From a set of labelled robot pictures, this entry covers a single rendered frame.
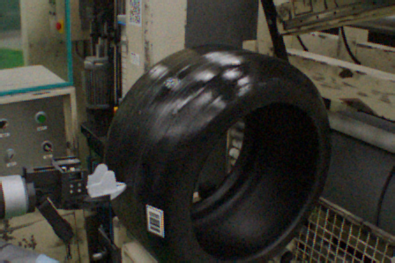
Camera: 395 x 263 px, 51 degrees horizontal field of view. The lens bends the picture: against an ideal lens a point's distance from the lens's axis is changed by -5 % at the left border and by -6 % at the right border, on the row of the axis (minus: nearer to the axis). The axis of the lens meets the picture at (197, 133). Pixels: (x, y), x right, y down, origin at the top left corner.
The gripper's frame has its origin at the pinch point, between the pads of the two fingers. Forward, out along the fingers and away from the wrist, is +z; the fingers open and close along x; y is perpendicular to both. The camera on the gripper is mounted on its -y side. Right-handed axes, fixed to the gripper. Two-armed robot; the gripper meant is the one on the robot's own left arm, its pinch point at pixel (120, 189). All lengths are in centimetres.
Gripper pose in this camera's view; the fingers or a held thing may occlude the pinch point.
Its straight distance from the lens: 91.8
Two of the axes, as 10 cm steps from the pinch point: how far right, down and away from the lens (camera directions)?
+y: 1.2, -9.4, -3.1
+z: 8.1, -0.8, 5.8
